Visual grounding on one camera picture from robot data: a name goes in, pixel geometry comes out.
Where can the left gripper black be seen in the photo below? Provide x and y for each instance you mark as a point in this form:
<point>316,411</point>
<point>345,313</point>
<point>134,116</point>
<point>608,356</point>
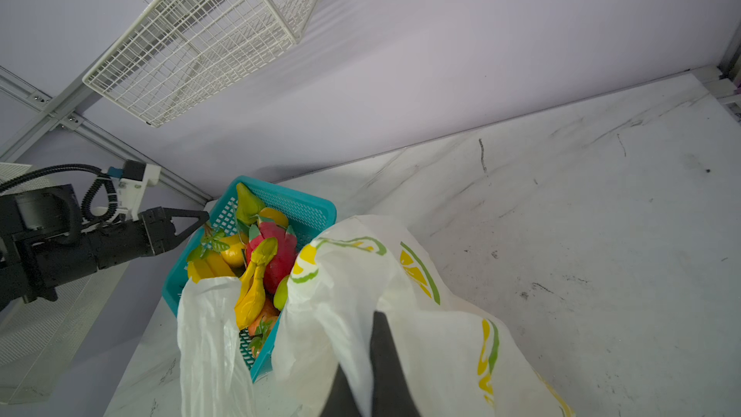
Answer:
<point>44,246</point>

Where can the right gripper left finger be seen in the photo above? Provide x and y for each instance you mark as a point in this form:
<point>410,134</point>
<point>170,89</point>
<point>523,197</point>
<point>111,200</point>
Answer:
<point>340,401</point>

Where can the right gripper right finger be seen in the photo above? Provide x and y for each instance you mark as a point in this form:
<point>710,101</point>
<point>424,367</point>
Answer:
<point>391,396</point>

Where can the white lemon print plastic bag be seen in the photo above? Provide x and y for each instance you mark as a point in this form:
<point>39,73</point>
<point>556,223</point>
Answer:
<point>457,359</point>

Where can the yellow fake banana bunch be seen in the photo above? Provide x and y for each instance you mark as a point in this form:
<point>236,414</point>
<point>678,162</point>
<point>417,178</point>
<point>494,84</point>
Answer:
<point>203,263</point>

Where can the pink fake dragon fruit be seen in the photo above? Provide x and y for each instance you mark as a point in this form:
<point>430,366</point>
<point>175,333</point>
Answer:
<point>282,264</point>

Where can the orange fake fruit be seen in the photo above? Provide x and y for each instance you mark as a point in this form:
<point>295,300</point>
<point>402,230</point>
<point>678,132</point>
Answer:
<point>271,215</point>

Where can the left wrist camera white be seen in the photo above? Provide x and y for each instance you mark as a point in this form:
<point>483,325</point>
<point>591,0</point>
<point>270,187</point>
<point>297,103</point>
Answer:
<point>131,182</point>

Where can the white wire wall basket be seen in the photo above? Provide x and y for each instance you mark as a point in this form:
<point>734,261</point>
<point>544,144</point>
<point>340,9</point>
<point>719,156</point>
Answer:
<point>179,53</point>

